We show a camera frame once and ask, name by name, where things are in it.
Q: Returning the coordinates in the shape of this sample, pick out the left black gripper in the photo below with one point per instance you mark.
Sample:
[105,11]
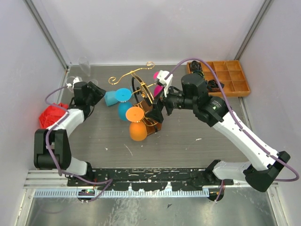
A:
[99,92]

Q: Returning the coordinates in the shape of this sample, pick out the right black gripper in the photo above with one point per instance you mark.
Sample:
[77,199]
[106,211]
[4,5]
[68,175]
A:
[156,114]

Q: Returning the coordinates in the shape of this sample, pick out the light blue wine glass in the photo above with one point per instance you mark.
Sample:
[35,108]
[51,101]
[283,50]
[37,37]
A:
[110,99]

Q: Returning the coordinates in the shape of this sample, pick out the orange wine glass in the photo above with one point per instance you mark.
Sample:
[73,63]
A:
[137,128]

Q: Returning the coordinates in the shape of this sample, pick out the pink wine glass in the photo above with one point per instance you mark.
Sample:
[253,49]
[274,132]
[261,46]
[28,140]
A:
[158,88]

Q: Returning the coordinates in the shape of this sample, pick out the clear wine glass front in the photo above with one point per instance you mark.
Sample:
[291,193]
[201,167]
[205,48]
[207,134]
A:
[85,65]

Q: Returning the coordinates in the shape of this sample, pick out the red cloth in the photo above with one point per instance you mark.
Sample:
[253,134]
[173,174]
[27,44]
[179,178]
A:
[50,115]

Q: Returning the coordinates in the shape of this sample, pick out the wooden compartment tray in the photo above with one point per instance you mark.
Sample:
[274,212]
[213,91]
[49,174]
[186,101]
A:
[230,74]

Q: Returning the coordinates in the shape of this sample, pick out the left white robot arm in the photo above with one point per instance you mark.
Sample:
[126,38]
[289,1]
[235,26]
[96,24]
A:
[51,145]

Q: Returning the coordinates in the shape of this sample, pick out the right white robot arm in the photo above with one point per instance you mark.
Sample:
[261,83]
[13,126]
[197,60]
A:
[264,163]

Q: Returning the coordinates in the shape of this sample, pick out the gold wine glass rack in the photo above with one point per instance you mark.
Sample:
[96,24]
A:
[143,96]

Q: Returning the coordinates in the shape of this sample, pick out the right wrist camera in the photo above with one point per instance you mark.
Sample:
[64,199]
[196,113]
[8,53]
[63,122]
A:
[164,79]

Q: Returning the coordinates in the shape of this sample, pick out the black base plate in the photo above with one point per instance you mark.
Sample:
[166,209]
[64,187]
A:
[153,179]

